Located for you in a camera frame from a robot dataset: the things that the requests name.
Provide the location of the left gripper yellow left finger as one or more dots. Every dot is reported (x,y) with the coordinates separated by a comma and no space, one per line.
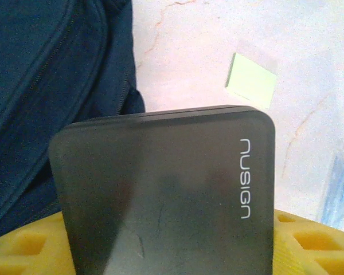
(25,252)

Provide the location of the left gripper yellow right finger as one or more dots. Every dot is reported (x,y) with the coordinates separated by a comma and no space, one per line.
(312,249)

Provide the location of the clear plastic packet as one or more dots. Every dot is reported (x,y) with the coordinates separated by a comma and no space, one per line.
(342,194)

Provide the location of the black pencil case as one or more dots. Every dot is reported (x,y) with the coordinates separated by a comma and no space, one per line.
(160,186)

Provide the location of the navy blue backpack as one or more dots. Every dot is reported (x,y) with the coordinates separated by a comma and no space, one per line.
(46,86)

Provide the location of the green sticky note pad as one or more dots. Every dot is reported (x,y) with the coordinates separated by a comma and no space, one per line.
(250,80)

